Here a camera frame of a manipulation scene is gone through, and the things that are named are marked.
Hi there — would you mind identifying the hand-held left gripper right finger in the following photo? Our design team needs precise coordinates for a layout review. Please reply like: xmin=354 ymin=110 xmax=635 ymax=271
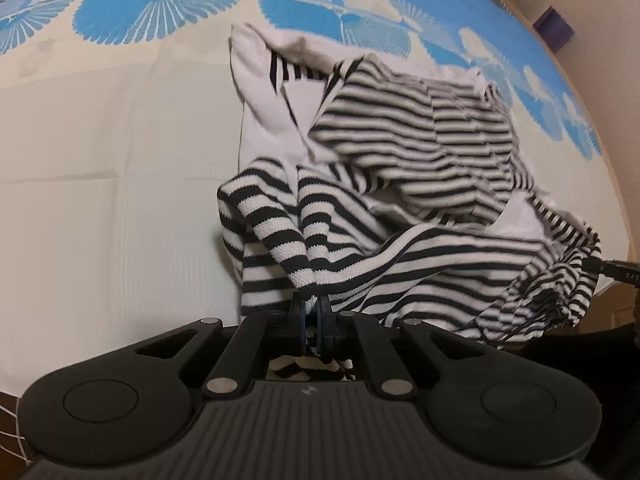
xmin=314 ymin=293 xmax=482 ymax=397

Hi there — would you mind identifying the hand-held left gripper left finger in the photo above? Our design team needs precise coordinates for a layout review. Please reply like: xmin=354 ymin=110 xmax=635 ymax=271
xmin=132 ymin=295 xmax=312 ymax=396

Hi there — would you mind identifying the black white striped hooded top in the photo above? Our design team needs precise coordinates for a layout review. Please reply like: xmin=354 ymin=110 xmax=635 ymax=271
xmin=216 ymin=22 xmax=603 ymax=383

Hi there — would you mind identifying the blue white printed bed sheet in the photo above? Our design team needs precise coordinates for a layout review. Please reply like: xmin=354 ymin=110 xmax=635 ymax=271
xmin=0 ymin=0 xmax=632 ymax=398

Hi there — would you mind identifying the purple box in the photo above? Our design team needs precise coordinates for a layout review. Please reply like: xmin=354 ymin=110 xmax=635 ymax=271
xmin=532 ymin=5 xmax=574 ymax=52

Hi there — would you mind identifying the grey mattress with rope trim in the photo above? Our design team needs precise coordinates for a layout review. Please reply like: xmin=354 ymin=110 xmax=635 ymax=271
xmin=0 ymin=392 xmax=36 ymax=480

